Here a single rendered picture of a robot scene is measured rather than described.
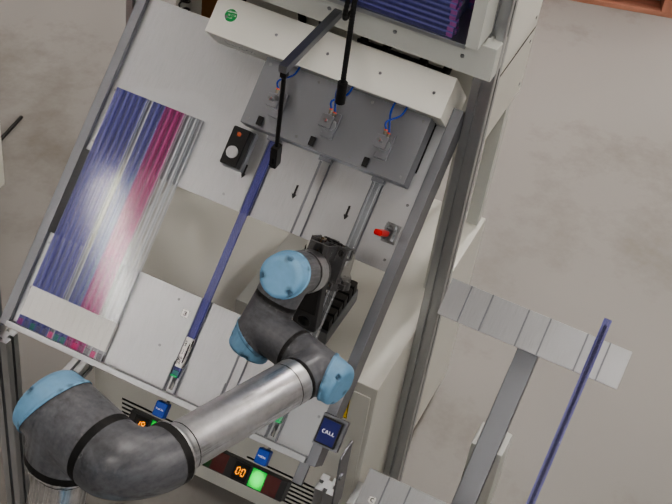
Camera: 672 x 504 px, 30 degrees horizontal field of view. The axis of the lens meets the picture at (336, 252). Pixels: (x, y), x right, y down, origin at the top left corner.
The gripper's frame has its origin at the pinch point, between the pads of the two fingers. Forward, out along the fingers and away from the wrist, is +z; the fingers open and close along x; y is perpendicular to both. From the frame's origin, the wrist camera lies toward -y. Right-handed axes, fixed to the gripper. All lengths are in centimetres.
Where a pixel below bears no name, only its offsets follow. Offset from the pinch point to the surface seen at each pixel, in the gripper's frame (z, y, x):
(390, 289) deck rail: 1.1, 1.3, -10.0
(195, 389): -4.3, -30.0, 17.4
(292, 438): -4.4, -30.8, -3.8
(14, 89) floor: 153, -8, 167
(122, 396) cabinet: 48, -55, 52
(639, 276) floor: 176, 8, -46
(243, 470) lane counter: -5.1, -40.2, 2.8
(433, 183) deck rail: 3.7, 22.2, -10.0
